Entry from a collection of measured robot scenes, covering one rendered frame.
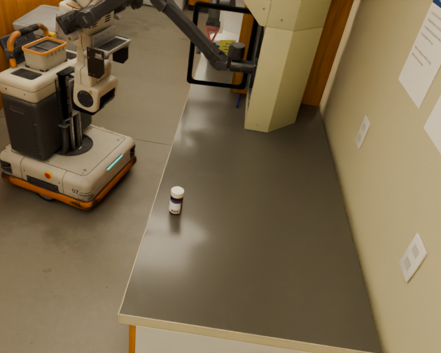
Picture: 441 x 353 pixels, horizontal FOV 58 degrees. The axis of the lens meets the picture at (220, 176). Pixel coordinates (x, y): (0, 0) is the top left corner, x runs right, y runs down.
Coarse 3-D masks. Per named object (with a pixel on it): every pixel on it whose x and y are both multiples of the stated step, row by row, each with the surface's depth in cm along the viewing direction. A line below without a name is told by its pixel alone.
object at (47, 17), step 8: (40, 8) 357; (48, 8) 360; (56, 8) 363; (24, 16) 336; (32, 16) 339; (40, 16) 342; (48, 16) 345; (16, 24) 321; (24, 24) 323; (32, 24) 326; (48, 24) 331; (40, 32) 322; (64, 40) 333; (72, 48) 355
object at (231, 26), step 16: (208, 16) 185; (224, 16) 185; (240, 16) 185; (208, 32) 189; (224, 32) 190; (240, 32) 190; (224, 48) 194; (208, 64) 199; (208, 80) 204; (224, 80) 204; (240, 80) 205
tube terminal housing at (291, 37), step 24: (288, 0) 152; (312, 0) 156; (288, 24) 157; (312, 24) 164; (264, 48) 164; (288, 48) 163; (312, 48) 174; (264, 72) 170; (288, 72) 172; (264, 96) 176; (288, 96) 182; (264, 120) 183; (288, 120) 194
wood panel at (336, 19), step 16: (336, 0) 185; (352, 0) 184; (336, 16) 189; (336, 32) 193; (320, 48) 199; (336, 48) 198; (320, 64) 204; (320, 80) 208; (304, 96) 214; (320, 96) 214
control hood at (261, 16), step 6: (246, 0) 153; (252, 0) 153; (258, 0) 153; (264, 0) 153; (270, 0) 153; (252, 6) 154; (258, 6) 154; (264, 6) 154; (252, 12) 155; (258, 12) 155; (264, 12) 155; (258, 18) 157; (264, 18) 157; (264, 24) 158
